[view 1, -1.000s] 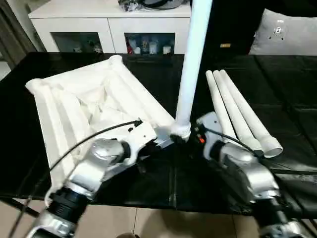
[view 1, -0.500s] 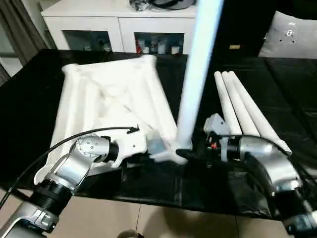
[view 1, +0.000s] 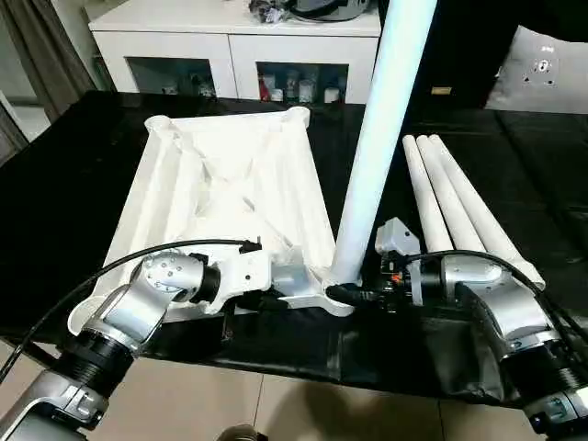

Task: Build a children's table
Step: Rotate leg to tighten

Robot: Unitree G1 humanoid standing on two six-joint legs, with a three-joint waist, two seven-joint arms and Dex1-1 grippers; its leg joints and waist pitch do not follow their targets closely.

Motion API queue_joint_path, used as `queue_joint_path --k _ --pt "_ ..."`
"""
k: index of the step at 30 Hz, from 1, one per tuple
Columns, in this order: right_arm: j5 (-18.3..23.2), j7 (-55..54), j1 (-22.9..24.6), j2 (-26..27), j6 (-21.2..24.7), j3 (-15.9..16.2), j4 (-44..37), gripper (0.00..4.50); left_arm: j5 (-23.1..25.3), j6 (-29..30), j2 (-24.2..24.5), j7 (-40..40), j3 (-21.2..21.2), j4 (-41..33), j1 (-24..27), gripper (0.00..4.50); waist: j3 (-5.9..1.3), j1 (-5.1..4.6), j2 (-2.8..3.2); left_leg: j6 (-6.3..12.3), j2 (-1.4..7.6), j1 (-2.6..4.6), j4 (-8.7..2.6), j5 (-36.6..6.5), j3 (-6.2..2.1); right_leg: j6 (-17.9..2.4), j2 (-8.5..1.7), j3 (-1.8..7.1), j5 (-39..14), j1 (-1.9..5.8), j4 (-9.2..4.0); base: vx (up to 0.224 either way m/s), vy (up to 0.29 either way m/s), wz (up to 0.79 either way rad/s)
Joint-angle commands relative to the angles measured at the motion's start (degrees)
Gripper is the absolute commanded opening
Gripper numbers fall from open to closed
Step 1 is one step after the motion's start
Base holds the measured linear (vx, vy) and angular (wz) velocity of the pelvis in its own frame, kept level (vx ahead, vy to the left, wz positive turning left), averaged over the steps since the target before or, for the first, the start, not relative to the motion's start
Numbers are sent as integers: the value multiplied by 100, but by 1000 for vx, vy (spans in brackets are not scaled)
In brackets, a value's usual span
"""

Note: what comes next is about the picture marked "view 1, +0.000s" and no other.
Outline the white plastic table top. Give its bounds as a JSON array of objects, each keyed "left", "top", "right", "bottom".
[{"left": 67, "top": 106, "right": 364, "bottom": 336}]

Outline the white plastic table leg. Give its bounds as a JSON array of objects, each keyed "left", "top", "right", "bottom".
[
  {"left": 429, "top": 134, "right": 547, "bottom": 288},
  {"left": 402, "top": 135, "right": 450, "bottom": 253},
  {"left": 415, "top": 134, "right": 491, "bottom": 254},
  {"left": 329, "top": 0, "right": 427, "bottom": 288}
]

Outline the dark round robot body part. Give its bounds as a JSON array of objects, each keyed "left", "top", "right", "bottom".
[{"left": 218, "top": 424, "right": 267, "bottom": 441}]

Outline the black work mat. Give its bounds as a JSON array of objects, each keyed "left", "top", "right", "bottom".
[{"left": 0, "top": 90, "right": 588, "bottom": 405}]

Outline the black speaker with gold label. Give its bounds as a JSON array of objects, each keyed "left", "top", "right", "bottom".
[{"left": 379, "top": 0, "right": 502, "bottom": 109}]

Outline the grey cushion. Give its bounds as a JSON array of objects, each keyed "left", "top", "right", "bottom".
[{"left": 493, "top": 25, "right": 588, "bottom": 114}]

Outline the white sideboard with glass doors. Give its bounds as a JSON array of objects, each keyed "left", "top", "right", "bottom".
[{"left": 89, "top": 2, "right": 381, "bottom": 105}]

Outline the grey helmet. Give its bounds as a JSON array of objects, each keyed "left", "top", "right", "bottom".
[{"left": 293, "top": 0, "right": 371, "bottom": 22}]

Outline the grey curtain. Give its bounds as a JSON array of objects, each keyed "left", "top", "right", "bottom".
[{"left": 0, "top": 0, "right": 116, "bottom": 166}]

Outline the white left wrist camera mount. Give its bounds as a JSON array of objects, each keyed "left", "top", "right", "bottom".
[{"left": 200, "top": 249, "right": 273, "bottom": 317}]

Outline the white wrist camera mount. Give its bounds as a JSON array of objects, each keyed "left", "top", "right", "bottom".
[
  {"left": 200, "top": 249, "right": 273, "bottom": 317},
  {"left": 375, "top": 219, "right": 423, "bottom": 305}
]

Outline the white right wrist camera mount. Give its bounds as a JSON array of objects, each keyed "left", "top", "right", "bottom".
[{"left": 375, "top": 219, "right": 423, "bottom": 305}]

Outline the black metal frame leg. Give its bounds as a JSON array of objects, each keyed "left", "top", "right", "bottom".
[{"left": 0, "top": 339, "right": 61, "bottom": 368}]

